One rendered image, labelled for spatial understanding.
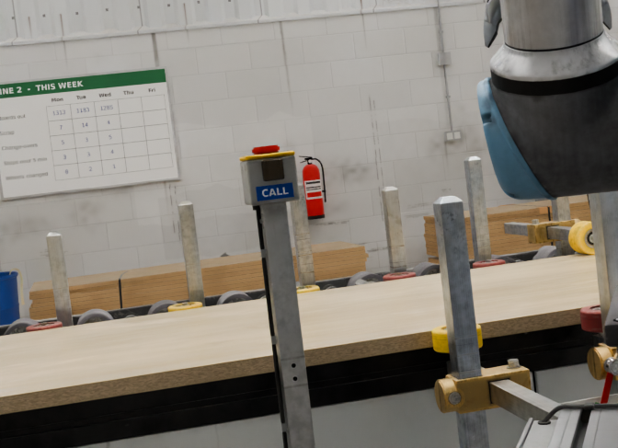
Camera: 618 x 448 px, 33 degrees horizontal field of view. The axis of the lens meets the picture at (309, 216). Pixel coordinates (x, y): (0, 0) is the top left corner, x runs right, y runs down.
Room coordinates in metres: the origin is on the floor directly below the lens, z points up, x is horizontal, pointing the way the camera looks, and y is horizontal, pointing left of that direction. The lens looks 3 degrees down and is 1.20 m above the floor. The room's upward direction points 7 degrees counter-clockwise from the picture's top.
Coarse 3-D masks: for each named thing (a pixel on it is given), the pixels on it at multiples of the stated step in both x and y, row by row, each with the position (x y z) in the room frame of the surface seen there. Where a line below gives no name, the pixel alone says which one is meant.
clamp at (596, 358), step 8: (600, 344) 1.58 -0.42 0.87; (592, 352) 1.56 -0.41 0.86; (600, 352) 1.54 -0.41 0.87; (608, 352) 1.54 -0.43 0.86; (592, 360) 1.56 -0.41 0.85; (600, 360) 1.54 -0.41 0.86; (592, 368) 1.57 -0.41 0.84; (600, 368) 1.54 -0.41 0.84; (600, 376) 1.54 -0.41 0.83; (616, 376) 1.54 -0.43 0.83
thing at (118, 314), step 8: (504, 256) 3.22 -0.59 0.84; (512, 256) 3.23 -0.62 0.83; (520, 256) 3.23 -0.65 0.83; (528, 256) 3.24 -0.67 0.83; (472, 264) 3.20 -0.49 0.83; (376, 272) 3.16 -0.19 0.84; (384, 272) 3.15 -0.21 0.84; (328, 280) 3.12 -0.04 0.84; (336, 280) 3.12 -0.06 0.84; (344, 280) 3.12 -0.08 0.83; (320, 288) 3.11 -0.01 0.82; (208, 296) 3.05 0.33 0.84; (216, 296) 3.05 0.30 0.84; (256, 296) 3.07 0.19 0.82; (152, 304) 3.01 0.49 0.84; (208, 304) 3.04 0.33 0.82; (112, 312) 2.99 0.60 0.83; (120, 312) 2.99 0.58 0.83; (128, 312) 3.00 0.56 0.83; (136, 312) 3.00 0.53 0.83; (144, 312) 3.01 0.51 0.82; (40, 320) 2.95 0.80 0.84; (48, 320) 2.95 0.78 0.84; (56, 320) 2.96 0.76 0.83; (0, 328) 2.93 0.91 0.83
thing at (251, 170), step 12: (252, 156) 1.43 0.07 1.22; (264, 156) 1.43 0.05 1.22; (276, 156) 1.44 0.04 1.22; (288, 156) 1.44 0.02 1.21; (252, 168) 1.43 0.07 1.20; (288, 168) 1.44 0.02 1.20; (252, 180) 1.43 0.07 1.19; (276, 180) 1.44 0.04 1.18; (288, 180) 1.44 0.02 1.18; (252, 192) 1.43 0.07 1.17; (252, 204) 1.43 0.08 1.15
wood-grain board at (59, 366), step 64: (576, 256) 2.48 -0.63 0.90; (128, 320) 2.27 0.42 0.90; (192, 320) 2.15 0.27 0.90; (256, 320) 2.04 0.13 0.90; (320, 320) 1.95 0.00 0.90; (384, 320) 1.86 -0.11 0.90; (512, 320) 1.73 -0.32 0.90; (576, 320) 1.75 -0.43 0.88; (0, 384) 1.67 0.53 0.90; (64, 384) 1.61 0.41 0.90; (128, 384) 1.61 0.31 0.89; (192, 384) 1.62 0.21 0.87
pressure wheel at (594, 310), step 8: (600, 304) 1.72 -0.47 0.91; (584, 312) 1.68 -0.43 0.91; (592, 312) 1.66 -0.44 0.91; (600, 312) 1.66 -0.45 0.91; (584, 320) 1.68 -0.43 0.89; (592, 320) 1.66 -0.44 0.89; (600, 320) 1.66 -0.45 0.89; (584, 328) 1.68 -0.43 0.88; (592, 328) 1.66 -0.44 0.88; (600, 328) 1.66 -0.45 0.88; (600, 336) 1.69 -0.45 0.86
